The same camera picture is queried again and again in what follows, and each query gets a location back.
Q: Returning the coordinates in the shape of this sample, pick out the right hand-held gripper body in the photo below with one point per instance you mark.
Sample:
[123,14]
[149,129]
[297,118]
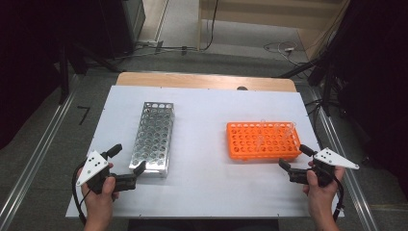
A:
[332,159]

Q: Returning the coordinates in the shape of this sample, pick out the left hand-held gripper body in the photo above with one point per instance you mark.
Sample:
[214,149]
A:
[93,166]

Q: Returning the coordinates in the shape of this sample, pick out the clear test tube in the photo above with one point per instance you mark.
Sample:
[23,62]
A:
[291,127]
[260,142]
[262,123]

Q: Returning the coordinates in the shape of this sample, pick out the metal test tube rack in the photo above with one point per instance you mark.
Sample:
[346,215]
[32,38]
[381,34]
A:
[154,138]

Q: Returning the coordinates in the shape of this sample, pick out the orange test tube rack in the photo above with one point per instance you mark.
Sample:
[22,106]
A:
[247,154]

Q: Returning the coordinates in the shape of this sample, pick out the person's left hand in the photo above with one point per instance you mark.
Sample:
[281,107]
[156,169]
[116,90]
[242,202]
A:
[97,205]

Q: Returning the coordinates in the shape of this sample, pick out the person's right hand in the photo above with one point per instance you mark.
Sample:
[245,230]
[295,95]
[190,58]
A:
[322,200]

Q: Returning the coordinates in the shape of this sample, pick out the white board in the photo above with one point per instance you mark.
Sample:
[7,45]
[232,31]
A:
[198,186]

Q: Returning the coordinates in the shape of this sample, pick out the black tripod stand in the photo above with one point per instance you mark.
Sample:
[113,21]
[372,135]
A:
[64,70]
[327,89]

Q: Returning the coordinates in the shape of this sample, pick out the dark curtain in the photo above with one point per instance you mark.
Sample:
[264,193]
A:
[378,80]
[25,64]

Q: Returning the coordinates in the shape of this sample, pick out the wooden table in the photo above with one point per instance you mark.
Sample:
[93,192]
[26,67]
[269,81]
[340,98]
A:
[192,80]

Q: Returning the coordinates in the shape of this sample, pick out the grey power strip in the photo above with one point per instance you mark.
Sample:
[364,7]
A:
[149,43]

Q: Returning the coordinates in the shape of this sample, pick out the black cabinet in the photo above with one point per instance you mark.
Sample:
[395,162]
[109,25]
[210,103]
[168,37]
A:
[122,25]

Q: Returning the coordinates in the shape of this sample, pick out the metal floor rail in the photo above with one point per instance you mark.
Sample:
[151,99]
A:
[349,179]
[35,160]

